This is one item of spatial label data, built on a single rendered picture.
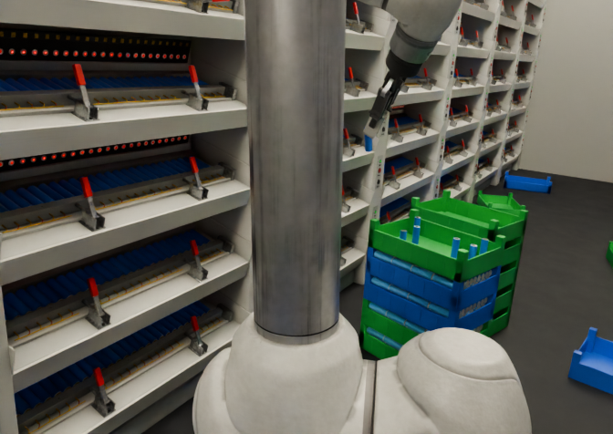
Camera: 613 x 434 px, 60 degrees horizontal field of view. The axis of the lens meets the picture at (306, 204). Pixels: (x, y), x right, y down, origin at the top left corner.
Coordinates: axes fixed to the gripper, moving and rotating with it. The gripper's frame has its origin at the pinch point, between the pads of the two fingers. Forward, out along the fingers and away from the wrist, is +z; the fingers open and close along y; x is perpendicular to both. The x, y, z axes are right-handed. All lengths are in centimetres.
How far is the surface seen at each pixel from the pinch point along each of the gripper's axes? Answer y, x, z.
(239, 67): -10.9, 32.5, -2.0
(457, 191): 134, -34, 121
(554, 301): 49, -80, 69
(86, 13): -46, 41, -27
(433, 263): -7.8, -30.1, 22.3
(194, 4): -21.0, 38.9, -19.3
